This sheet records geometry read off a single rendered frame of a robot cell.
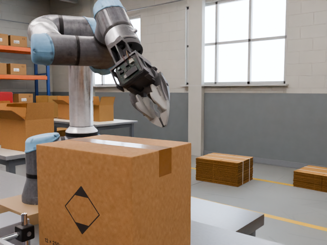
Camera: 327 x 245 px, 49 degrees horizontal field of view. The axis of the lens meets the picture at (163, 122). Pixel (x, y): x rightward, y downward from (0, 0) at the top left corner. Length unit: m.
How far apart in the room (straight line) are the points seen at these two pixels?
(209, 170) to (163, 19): 3.71
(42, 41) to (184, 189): 0.49
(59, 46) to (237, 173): 4.06
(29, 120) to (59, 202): 2.07
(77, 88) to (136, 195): 0.64
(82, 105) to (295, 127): 5.03
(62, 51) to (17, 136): 2.14
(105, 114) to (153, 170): 4.71
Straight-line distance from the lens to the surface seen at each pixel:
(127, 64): 0.74
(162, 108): 0.72
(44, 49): 0.90
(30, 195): 1.32
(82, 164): 0.81
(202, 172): 5.02
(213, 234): 1.11
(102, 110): 5.43
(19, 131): 2.97
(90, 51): 0.92
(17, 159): 2.90
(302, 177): 4.96
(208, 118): 6.79
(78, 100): 1.30
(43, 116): 2.99
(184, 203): 0.91
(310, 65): 5.99
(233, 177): 4.82
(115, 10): 0.87
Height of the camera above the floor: 1.25
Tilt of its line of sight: 5 degrees down
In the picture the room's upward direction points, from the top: straight up
